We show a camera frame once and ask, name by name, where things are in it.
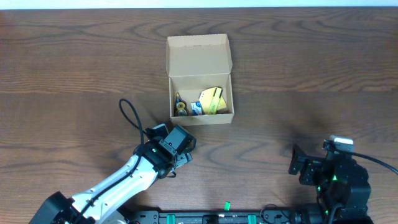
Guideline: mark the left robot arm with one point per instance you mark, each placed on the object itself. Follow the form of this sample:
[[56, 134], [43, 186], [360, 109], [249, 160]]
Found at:
[[151, 161]]

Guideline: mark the black yellow correction tape dispenser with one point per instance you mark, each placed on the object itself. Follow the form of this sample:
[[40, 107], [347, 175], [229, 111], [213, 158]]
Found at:
[[180, 106]]

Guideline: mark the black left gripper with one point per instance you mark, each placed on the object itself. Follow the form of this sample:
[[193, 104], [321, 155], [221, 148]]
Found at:
[[188, 157]]

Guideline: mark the yellow sticky note pad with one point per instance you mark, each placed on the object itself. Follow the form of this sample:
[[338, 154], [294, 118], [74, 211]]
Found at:
[[206, 98]]

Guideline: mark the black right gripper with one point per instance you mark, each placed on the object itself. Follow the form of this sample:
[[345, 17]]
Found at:
[[311, 165]]

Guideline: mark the cardboard box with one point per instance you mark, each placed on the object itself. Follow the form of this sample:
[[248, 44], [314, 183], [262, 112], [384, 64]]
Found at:
[[195, 63]]

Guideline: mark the yellow highlighter pen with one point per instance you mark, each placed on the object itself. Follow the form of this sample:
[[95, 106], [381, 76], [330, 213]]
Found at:
[[213, 108]]

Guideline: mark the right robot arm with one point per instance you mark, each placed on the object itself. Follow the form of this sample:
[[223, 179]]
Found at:
[[341, 183]]

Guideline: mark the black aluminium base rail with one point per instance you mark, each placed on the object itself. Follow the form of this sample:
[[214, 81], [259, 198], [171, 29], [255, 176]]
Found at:
[[264, 216]]

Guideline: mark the small green clip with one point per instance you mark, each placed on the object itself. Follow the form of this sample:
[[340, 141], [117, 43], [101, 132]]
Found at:
[[227, 206]]

